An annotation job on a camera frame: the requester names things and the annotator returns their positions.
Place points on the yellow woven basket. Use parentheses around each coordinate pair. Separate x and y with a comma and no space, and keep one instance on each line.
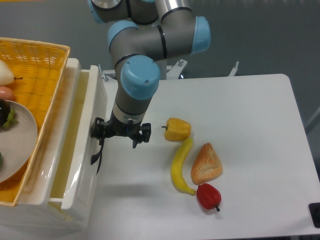
(39,68)

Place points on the white metal base frame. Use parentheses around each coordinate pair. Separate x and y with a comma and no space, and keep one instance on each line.
(172,71)

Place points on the red bell pepper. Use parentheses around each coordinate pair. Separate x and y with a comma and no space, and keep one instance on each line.
(208,196)

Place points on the yellow bell pepper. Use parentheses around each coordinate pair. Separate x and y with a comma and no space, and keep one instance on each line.
(176,129)

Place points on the triangular pastry bread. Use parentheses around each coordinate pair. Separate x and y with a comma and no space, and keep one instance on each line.
(207,166)

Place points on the white drawer cabinet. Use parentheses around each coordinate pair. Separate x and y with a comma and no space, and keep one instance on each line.
(33,208)

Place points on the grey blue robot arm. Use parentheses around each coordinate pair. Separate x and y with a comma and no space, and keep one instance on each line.
(142,33)

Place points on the green vegetable piece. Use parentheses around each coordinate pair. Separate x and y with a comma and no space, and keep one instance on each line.
(1,158)

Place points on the yellow banana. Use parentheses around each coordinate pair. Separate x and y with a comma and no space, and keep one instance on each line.
(176,169)

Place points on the dark purple eggplant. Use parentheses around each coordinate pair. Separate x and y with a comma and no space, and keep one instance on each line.
(5,109)

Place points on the pink sausage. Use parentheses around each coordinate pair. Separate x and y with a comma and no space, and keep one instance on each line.
(6,93)

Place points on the white pear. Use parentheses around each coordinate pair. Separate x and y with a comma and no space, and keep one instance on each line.
(6,75)

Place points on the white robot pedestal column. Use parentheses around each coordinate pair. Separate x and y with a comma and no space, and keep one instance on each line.
(163,69)

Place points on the grey round plate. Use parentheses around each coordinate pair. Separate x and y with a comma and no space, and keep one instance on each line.
(18,142)

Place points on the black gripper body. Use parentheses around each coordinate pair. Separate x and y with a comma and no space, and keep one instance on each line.
(117,128)

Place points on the white drawer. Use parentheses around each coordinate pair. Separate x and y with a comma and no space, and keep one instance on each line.
(76,178)

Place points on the green grape bunch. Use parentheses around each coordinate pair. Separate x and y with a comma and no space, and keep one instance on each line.
(11,120)

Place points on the bottom drawer black handle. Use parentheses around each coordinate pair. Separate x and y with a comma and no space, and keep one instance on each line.
(99,158)

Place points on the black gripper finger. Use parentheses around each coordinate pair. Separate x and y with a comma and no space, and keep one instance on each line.
(141,135)
(98,130)

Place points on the black corner device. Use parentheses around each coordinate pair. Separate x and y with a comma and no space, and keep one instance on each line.
(314,209)

